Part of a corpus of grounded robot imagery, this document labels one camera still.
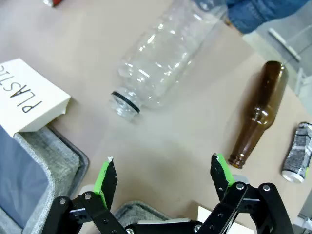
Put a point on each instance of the person's left forearm denim sleeve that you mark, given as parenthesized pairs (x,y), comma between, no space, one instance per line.
(258,12)

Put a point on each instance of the grey fabric plastic basket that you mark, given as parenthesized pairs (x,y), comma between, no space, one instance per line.
(53,151)

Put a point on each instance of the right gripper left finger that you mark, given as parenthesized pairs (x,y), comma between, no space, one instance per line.
(107,180)

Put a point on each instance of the brown glass bottle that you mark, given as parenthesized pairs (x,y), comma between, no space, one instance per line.
(265,102)

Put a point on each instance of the crushed red can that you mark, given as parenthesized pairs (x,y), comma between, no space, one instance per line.
(57,2)

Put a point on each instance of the crushed silver grey can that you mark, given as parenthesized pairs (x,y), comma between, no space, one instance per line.
(297,151)

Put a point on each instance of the grey fabric can basket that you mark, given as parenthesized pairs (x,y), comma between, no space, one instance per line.
(136,209)

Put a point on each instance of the white plastic basket rim card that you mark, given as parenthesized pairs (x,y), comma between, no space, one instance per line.
(26,92)

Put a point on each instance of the large clear plastic bottle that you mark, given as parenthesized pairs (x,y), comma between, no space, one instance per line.
(158,61)

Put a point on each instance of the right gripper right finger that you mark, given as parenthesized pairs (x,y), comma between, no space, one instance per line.
(220,175)

